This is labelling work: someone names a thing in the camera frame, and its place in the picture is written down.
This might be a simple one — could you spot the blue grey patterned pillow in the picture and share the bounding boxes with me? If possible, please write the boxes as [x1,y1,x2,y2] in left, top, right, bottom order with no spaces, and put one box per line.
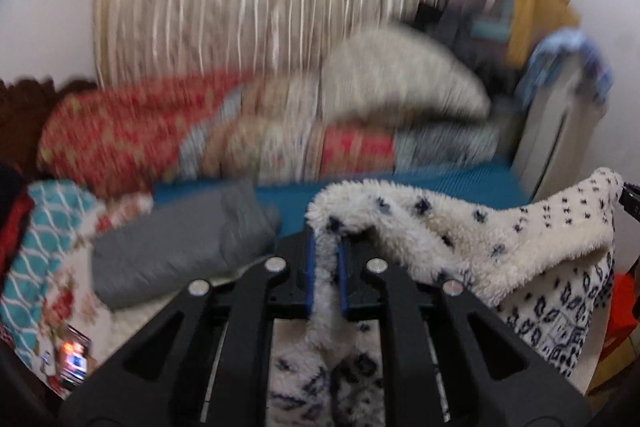
[393,122,500,171]

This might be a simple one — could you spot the patterned teal beige bedsheet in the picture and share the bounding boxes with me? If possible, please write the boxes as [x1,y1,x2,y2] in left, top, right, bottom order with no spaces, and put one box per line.
[89,158,532,427]

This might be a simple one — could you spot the grey folded quilted blanket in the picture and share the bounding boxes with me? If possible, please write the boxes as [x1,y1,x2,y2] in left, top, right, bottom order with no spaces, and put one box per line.
[91,182,281,310]

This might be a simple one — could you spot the red patterned quilt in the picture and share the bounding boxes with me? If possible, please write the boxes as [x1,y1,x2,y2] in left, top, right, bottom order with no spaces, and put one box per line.
[37,72,396,199]

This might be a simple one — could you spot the teal white lattice pillow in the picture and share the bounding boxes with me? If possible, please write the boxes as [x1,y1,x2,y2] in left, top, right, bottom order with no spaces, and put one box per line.
[1,181,100,363]

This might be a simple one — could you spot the white fleece spotted garment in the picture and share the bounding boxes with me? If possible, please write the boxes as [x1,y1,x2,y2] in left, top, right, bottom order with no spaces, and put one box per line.
[267,168,623,426]

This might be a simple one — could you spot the smartphone with lit screen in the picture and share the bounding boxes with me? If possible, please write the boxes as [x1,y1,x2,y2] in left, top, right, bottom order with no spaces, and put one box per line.
[56,325,92,390]

